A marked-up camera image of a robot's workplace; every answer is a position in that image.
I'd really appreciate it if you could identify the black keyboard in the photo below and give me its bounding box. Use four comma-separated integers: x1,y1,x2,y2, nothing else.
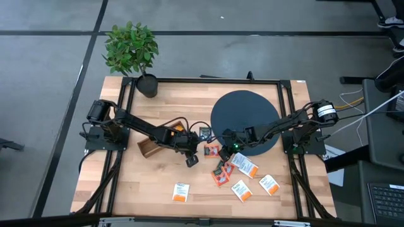
367,182,404,226

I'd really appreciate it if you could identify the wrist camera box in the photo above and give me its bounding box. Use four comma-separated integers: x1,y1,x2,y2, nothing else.
184,153,200,168
217,144,234,163

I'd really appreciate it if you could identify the black chair base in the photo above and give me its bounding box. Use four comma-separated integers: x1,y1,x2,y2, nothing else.
0,137,25,153

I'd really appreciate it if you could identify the black chair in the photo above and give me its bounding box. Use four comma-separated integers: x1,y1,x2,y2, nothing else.
339,55,404,94

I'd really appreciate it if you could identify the black aluminium table frame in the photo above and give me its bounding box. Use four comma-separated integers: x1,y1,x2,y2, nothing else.
71,71,337,221

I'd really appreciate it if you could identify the green plant in black pot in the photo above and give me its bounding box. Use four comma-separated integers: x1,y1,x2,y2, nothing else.
101,20,160,99

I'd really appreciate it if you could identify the dark blue round mat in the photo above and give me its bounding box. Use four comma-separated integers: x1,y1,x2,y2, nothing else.
210,90,282,157

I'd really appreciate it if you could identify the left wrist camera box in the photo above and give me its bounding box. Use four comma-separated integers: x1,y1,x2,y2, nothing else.
184,153,200,168

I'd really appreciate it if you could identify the white cable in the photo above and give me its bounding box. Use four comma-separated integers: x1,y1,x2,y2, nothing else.
330,90,404,137

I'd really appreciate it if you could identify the brown wooden box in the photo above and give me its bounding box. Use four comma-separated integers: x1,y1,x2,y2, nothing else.
136,120,186,159

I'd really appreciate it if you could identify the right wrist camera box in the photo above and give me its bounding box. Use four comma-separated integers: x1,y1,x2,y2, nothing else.
217,144,234,163

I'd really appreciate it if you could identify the white paper sheet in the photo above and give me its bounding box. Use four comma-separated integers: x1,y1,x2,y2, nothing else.
323,144,347,187

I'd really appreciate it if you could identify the white and orange tea bag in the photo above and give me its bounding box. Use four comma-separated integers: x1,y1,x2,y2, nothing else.
258,173,281,197
230,179,254,203
172,182,191,203
230,151,247,168
237,158,259,180

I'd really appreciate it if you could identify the grey desk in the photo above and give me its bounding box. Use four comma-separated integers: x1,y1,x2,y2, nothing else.
358,160,404,227
362,78,404,171

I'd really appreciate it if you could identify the grey metal bracket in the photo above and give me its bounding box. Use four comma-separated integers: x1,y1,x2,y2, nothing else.
273,219,311,227
98,216,136,227

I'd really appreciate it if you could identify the person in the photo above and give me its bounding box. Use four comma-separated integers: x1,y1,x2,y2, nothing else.
376,0,404,54

